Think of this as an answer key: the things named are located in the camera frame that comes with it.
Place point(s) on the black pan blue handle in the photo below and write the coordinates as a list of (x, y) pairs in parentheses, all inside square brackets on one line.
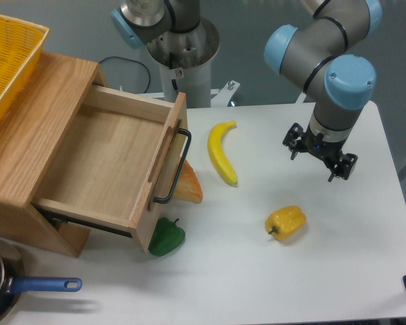
[(14, 281)]

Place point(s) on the wooden drawer cabinet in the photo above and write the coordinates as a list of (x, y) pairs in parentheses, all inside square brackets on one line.
[(30, 136)]

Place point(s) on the yellow plastic basket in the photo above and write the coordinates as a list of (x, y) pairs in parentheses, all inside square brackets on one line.
[(21, 44)]

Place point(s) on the yellow bell pepper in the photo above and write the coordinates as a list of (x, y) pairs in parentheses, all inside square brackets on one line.
[(283, 223)]

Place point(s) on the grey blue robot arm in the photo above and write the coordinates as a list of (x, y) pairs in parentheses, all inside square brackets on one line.
[(315, 59)]

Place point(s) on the green bell pepper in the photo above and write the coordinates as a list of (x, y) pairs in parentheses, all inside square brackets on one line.
[(167, 237)]

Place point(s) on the yellow banana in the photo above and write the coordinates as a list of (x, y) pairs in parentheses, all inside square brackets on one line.
[(217, 155)]

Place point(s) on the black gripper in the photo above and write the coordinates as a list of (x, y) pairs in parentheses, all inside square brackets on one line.
[(341, 165)]

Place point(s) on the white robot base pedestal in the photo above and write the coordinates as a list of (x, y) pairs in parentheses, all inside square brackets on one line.
[(185, 65)]

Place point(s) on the open wooden drawer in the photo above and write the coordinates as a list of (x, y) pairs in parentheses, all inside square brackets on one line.
[(118, 164)]

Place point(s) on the orange bread slice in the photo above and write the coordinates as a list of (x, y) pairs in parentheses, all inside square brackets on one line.
[(188, 187)]

